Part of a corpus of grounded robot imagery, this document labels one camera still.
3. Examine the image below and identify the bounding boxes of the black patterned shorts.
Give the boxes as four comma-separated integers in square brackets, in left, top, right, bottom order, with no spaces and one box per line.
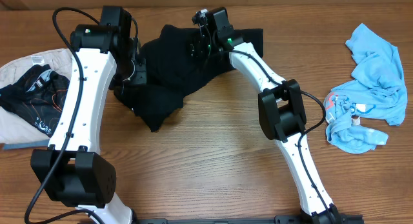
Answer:
[1,65,70,137]

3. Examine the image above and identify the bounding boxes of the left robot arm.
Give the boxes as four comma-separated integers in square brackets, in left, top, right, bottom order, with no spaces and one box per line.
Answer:
[30,6,146,223]

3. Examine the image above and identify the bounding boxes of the beige folded garment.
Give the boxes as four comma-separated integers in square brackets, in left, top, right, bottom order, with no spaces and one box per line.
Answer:
[1,48,72,144]

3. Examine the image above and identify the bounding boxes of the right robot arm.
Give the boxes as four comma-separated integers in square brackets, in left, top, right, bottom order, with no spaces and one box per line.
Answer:
[190,7,342,223]

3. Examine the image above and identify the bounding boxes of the light blue shirt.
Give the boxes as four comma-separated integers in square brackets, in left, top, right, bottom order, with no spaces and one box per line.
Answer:
[323,23,408,154]

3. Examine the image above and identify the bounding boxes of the blue denim garment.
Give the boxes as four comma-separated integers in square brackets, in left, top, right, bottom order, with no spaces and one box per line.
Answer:
[3,140,49,150]

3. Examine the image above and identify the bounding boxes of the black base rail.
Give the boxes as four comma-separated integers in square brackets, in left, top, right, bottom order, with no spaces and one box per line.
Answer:
[128,214,365,224]

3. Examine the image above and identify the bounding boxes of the black shirt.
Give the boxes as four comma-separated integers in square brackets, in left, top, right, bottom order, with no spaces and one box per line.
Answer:
[109,24,264,133]

